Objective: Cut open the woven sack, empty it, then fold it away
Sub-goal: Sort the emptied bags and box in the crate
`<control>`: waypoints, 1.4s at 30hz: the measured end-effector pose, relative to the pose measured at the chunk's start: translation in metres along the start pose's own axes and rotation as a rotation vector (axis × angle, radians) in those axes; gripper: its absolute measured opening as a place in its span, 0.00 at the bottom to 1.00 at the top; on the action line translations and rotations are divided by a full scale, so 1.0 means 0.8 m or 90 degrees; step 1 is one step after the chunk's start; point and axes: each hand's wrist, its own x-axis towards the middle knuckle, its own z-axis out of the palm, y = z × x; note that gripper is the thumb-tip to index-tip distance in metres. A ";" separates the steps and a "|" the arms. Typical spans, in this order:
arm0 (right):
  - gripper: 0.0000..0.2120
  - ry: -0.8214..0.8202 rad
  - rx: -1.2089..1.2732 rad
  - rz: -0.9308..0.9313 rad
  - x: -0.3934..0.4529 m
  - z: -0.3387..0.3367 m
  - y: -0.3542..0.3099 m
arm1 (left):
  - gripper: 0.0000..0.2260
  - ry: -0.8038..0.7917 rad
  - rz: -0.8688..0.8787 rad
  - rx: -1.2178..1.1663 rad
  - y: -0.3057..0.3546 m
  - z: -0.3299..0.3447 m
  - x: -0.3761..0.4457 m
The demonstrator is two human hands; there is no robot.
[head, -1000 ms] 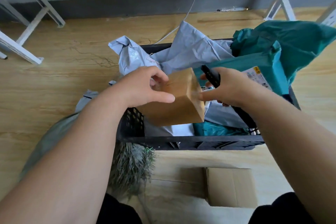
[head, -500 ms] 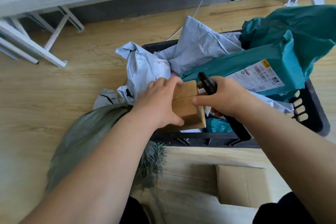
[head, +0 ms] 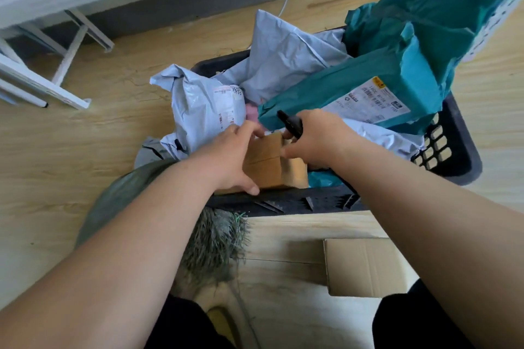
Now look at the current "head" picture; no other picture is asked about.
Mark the person's left hand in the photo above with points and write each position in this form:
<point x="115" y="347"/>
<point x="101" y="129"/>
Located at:
<point x="221" y="158"/>

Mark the person's right hand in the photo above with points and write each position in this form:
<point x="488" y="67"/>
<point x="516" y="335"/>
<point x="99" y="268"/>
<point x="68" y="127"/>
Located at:
<point x="323" y="140"/>

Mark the person's left thumb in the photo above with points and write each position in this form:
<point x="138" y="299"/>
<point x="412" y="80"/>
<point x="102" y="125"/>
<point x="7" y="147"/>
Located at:
<point x="247" y="187"/>

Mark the person's right thumb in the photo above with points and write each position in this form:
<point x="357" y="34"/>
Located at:
<point x="292" y="151"/>

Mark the black utility knife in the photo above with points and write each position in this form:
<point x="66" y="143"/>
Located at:
<point x="291" y="123"/>

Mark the small brown cardboard box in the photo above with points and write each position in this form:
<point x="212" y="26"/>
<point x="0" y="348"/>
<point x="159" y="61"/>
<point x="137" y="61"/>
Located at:
<point x="270" y="168"/>

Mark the person's left forearm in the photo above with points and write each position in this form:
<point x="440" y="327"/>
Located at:
<point x="106" y="263"/>

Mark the person's right forearm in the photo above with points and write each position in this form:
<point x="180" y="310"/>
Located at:
<point x="442" y="230"/>

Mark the small teal mailer bag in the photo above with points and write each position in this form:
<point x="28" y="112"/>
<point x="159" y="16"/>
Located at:
<point x="323" y="179"/>

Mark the pink parcel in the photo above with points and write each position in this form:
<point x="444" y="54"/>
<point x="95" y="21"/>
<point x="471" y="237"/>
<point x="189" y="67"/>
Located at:
<point x="254" y="113"/>

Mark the grey green fringe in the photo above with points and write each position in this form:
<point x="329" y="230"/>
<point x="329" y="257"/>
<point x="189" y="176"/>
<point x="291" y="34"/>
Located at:
<point x="217" y="244"/>

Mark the crumpled grey labelled mailer bag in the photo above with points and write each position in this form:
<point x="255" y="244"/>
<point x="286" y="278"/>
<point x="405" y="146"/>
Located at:
<point x="200" y="107"/>

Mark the large grey mailer bag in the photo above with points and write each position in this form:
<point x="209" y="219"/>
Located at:
<point x="282" y="58"/>

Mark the grey garment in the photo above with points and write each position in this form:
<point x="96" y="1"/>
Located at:
<point x="157" y="152"/>

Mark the flat grey mailer bag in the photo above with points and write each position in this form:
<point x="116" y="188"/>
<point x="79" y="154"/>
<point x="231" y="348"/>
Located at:
<point x="389" y="140"/>

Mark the olive green cloth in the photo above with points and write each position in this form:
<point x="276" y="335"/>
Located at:
<point x="118" y="197"/>

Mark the flat brown cardboard box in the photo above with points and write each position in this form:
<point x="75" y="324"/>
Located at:
<point x="364" y="269"/>

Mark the yellow slipper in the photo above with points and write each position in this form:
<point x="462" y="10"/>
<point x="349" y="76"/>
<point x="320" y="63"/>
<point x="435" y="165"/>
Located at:
<point x="223" y="326"/>

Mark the person's black trouser leg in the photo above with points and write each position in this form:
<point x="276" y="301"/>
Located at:
<point x="417" y="320"/>
<point x="184" y="326"/>

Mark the black plastic basket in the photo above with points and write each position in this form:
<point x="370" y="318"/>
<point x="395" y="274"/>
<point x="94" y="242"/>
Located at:
<point x="454" y="156"/>

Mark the large teal mailer bag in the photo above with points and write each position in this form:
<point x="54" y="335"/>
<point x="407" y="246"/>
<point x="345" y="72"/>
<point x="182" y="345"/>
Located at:
<point x="413" y="42"/>

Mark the white perforated plastic crate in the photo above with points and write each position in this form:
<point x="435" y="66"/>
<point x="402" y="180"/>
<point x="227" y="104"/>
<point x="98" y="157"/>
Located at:
<point x="493" y="21"/>

